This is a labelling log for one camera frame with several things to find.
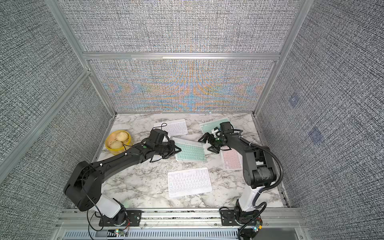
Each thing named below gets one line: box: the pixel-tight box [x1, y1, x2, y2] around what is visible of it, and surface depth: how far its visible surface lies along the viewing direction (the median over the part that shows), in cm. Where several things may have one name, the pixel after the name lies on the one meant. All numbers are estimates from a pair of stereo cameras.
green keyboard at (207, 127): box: [199, 118, 230, 135], surface depth 116 cm
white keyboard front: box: [167, 167, 213, 199], surface depth 86 cm
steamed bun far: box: [116, 131, 129, 142], surface depth 100 cm
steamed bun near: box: [110, 140, 124, 149], surface depth 97 cm
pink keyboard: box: [220, 149, 243, 170], surface depth 94 cm
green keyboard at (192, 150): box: [171, 136, 208, 162], surface depth 91 cm
